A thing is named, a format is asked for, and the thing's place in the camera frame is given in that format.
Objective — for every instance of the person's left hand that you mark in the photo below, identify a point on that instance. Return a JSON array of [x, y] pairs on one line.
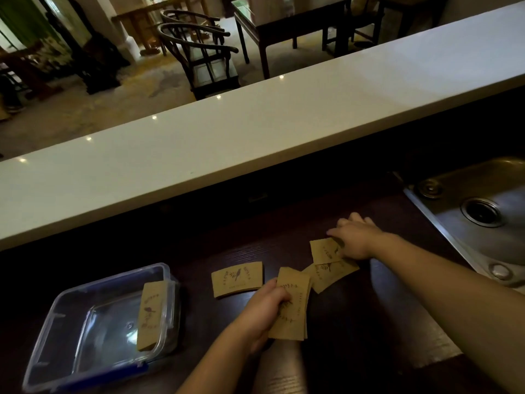
[[256, 315]]

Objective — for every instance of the person's right hand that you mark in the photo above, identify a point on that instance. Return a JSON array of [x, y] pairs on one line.
[[361, 242]]

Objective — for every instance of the person's right fingers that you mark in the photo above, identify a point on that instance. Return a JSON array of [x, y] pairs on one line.
[[348, 226]]

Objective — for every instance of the person's left thumb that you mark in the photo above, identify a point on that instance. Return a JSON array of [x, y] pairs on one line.
[[281, 300]]

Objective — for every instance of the stack of kraft cup sleeves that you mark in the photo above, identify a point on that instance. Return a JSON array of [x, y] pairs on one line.
[[296, 299]]

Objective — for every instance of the kraft paper cup sleeve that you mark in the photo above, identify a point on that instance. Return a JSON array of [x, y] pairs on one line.
[[334, 274], [237, 279], [322, 250], [151, 315]]

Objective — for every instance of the person's right forearm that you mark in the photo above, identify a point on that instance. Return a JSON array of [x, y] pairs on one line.
[[451, 299]]

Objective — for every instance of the person's left forearm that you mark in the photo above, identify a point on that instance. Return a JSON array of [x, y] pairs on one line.
[[213, 365]]

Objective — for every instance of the stainless steel sink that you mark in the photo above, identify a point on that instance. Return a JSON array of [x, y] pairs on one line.
[[480, 242]]

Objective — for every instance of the round sink drain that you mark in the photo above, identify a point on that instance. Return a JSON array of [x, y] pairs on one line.
[[482, 212]]

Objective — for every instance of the clear plastic container blue clips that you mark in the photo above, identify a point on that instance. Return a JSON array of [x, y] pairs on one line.
[[94, 332]]

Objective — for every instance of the dark wooden straight chair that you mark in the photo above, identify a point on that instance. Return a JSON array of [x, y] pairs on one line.
[[357, 24]]

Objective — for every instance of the dark wooden square table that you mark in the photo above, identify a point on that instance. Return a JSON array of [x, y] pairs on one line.
[[287, 20]]

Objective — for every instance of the dark wooden round-back chair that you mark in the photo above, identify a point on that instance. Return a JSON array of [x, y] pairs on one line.
[[205, 65], [184, 17]]

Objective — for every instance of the light brown wooden table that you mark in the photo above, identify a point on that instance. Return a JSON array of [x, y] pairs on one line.
[[151, 16]]

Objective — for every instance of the dark wooden floor stand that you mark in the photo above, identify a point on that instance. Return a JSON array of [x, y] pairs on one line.
[[98, 57]]

